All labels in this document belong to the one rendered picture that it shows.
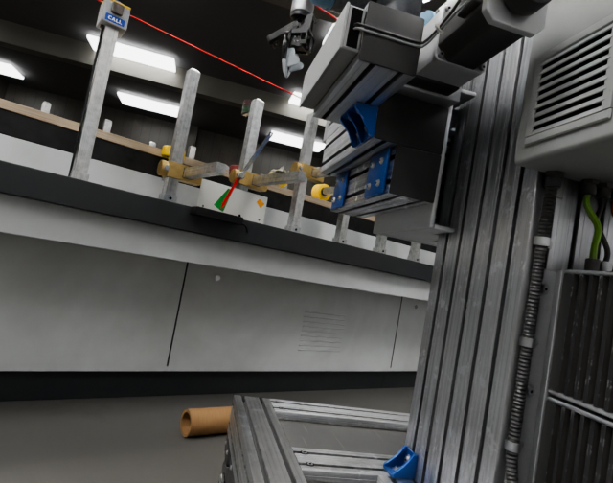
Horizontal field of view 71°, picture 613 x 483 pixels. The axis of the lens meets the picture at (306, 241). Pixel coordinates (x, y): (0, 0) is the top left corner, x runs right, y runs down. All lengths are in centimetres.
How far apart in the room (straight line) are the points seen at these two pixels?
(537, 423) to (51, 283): 138
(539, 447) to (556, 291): 22
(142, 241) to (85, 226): 16
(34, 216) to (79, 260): 28
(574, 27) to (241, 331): 154
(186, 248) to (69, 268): 38
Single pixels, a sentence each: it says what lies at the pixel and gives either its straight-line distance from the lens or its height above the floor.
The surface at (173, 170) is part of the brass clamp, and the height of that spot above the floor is 80.
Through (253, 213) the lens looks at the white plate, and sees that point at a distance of 156.
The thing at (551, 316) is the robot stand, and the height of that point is 56.
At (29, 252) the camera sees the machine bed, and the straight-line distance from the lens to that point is 159.
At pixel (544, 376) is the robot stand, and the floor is 48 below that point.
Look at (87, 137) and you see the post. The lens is 140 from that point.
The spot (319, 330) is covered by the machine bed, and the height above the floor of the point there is 30.
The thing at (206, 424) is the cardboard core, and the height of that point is 5.
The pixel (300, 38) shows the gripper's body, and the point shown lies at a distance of 155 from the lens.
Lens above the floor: 56
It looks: 4 degrees up
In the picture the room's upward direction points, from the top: 10 degrees clockwise
